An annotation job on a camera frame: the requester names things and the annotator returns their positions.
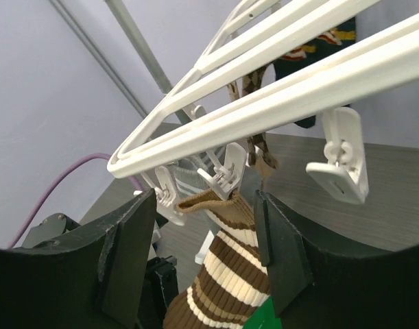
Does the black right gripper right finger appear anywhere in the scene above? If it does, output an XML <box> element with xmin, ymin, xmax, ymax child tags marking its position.
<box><xmin>254</xmin><ymin>191</ymin><xmax>419</xmax><ymax>328</ymax></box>

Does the white plastic clip hanger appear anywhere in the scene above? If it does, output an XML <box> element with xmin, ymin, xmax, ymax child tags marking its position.
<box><xmin>107</xmin><ymin>1</ymin><xmax>419</xmax><ymax>178</ymax></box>

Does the dark navy patterned sock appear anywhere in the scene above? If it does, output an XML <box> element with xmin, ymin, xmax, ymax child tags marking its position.
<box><xmin>273</xmin><ymin>16</ymin><xmax>357</xmax><ymax>130</ymax></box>

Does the white hanger clip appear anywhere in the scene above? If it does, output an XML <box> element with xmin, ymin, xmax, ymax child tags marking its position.
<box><xmin>306</xmin><ymin>107</ymin><xmax>369</xmax><ymax>205</ymax></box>
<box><xmin>141</xmin><ymin>166</ymin><xmax>187</xmax><ymax>226</ymax></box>
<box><xmin>197</xmin><ymin>143</ymin><xmax>247</xmax><ymax>200</ymax></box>

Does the grey white drying rack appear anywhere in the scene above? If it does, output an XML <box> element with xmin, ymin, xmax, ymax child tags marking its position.
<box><xmin>104</xmin><ymin>0</ymin><xmax>191</xmax><ymax>124</ymax></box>

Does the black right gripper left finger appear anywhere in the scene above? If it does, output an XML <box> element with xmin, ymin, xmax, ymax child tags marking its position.
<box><xmin>0</xmin><ymin>191</ymin><xmax>156</xmax><ymax>328</ymax></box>

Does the green plastic tray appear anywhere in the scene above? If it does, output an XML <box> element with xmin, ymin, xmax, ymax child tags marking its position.
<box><xmin>243</xmin><ymin>297</ymin><xmax>282</xmax><ymax>329</ymax></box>

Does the brown argyle sock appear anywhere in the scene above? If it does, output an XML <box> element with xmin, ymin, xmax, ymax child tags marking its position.
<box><xmin>226</xmin><ymin>64</ymin><xmax>279</xmax><ymax>180</ymax></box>

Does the white rack base foot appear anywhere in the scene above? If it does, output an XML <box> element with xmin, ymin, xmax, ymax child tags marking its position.
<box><xmin>195</xmin><ymin>230</ymin><xmax>215</xmax><ymax>265</ymax></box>

